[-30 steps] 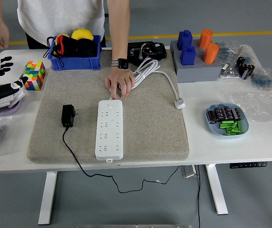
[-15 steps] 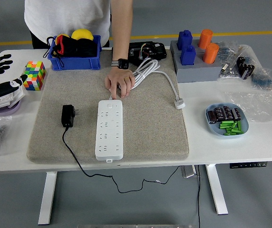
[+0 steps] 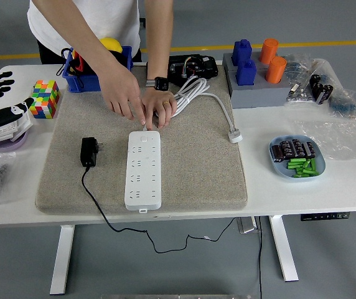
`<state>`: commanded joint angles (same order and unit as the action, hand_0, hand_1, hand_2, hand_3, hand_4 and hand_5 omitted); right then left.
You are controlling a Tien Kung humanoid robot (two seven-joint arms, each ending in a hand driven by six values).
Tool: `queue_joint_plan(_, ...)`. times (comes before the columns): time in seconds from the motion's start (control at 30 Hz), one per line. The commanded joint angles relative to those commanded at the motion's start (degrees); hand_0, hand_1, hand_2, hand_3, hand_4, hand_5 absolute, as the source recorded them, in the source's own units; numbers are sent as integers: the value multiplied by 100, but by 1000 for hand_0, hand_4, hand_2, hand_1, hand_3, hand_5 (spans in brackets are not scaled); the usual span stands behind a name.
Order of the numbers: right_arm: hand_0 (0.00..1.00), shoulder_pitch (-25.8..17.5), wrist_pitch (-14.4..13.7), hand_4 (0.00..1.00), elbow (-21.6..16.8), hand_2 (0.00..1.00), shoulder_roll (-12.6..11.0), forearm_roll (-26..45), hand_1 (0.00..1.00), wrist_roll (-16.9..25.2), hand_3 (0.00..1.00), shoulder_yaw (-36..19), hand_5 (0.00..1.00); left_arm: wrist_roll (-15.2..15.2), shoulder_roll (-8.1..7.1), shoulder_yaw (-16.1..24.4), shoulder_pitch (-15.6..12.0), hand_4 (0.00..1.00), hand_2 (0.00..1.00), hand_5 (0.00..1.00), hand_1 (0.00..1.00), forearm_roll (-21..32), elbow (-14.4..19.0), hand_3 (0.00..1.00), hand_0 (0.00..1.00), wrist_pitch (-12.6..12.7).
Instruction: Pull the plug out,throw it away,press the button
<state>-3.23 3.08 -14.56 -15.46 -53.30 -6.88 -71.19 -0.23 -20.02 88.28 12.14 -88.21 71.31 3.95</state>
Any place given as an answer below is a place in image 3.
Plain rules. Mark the person's left hand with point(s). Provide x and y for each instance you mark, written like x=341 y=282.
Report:
x=161 y=107

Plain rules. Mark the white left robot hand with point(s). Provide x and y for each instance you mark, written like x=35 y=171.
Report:
x=3 y=116

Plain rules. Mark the person's right hand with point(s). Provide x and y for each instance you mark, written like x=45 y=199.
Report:
x=120 y=90

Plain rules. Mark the white power strip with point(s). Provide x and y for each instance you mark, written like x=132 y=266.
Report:
x=147 y=193

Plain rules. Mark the person's right forearm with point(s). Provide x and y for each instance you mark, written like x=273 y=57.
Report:
x=78 y=31

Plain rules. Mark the person's left forearm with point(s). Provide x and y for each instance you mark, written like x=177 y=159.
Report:
x=159 y=37

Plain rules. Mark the black smartwatch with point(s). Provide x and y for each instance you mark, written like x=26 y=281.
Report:
x=161 y=83

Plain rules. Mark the blue plastic bin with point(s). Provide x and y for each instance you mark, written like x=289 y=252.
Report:
x=81 y=84

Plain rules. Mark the multicolour puzzle cube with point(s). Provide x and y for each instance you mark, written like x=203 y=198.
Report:
x=44 y=99

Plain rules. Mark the large yellow foam ball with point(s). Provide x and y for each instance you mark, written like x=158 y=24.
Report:
x=114 y=45

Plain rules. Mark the black pouch with red lining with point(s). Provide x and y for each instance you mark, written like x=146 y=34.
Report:
x=72 y=70

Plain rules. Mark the grey-brown fabric mat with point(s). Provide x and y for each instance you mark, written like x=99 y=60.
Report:
x=196 y=171

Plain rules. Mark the person's torso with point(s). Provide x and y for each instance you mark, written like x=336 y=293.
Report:
x=112 y=15

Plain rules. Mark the blue bottle-shaped peg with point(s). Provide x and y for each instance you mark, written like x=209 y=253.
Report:
x=246 y=73
x=241 y=51

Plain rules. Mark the grey block holder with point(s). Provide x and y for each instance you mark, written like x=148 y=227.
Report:
x=259 y=96

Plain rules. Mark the orange cylinder peg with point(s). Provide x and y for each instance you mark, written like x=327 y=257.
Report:
x=269 y=51
x=276 y=70

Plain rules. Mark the black cylindrical capacitor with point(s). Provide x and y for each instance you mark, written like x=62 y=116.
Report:
x=286 y=147
x=305 y=149
x=277 y=153
x=296 y=146
x=312 y=150

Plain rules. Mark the light blue plate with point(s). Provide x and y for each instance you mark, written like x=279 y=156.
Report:
x=277 y=168

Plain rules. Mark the bag of small metal parts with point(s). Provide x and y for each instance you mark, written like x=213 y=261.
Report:
x=299 y=96

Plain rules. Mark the bag of blue components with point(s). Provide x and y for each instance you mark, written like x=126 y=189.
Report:
x=296 y=67

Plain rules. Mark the silver box under table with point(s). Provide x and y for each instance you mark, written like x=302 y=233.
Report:
x=246 y=225

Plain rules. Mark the green battery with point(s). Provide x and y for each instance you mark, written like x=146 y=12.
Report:
x=313 y=164
x=307 y=165
x=302 y=175
x=307 y=171
x=294 y=165
x=296 y=161

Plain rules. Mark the white table leg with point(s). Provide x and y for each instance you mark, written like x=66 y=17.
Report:
x=285 y=249
x=61 y=261

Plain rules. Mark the bag of black capacitors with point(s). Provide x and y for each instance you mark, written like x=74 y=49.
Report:
x=321 y=88

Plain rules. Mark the empty clear plastic bag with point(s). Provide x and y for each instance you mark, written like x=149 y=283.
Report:
x=336 y=140

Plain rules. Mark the bag of blue resistors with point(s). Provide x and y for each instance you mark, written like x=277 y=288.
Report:
x=343 y=104

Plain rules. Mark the black table control panel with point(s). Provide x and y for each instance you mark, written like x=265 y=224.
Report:
x=324 y=216

